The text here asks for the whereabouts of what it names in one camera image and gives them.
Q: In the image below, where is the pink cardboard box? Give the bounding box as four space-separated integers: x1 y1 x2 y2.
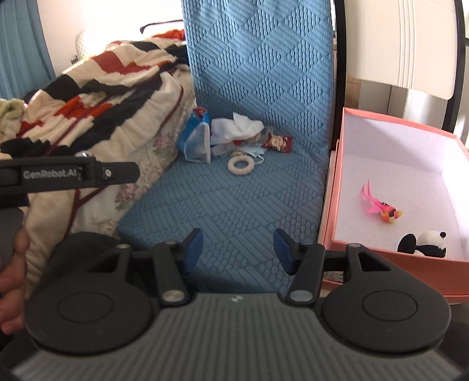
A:
318 108 468 303

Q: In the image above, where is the red tea packet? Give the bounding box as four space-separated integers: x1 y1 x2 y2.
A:
262 133 293 153

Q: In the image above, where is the pink feather toy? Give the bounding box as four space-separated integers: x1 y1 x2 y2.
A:
361 180 402 224

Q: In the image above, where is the printed paper packet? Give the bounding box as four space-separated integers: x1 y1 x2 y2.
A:
238 126 275 147

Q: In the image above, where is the panda plush toy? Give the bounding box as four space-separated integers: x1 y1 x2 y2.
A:
397 230 447 258

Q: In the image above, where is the white knitted ring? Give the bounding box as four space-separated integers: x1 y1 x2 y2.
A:
226 155 257 176

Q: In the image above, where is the person's left hand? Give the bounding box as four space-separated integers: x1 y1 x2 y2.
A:
0 227 30 335

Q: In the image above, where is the blue curtain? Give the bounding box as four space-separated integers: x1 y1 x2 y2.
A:
0 0 56 99

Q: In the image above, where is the floral lace bed cover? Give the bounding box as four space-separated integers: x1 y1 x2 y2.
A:
24 64 195 290

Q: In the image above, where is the red black cream blanket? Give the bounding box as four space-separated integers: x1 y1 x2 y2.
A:
1 31 194 244

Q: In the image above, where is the white paper towel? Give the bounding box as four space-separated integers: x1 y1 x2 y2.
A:
211 113 265 146

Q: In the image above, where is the blue face mask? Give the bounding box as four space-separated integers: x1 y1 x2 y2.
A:
211 144 266 165

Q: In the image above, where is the blue textured seat cushion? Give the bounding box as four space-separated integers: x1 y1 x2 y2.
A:
118 1 335 294

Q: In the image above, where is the blue snack wrapper bag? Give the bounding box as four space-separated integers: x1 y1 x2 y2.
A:
176 107 211 164

